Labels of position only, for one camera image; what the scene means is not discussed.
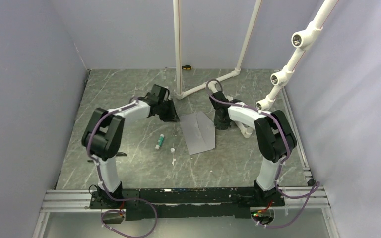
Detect green white glue stick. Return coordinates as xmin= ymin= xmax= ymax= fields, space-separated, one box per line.
xmin=155 ymin=134 xmax=165 ymax=150

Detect black handled pliers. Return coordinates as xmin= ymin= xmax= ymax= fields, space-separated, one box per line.
xmin=87 ymin=152 xmax=127 ymax=163

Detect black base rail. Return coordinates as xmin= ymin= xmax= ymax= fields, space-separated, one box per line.
xmin=89 ymin=185 xmax=285 ymax=221

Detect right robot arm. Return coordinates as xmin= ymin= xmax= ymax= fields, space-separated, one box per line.
xmin=209 ymin=91 xmax=297 ymax=206

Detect white pvc pipe frame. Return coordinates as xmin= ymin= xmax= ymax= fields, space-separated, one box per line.
xmin=172 ymin=0 xmax=340 ymax=139

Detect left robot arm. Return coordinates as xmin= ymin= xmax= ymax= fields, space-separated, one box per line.
xmin=81 ymin=84 xmax=179 ymax=208

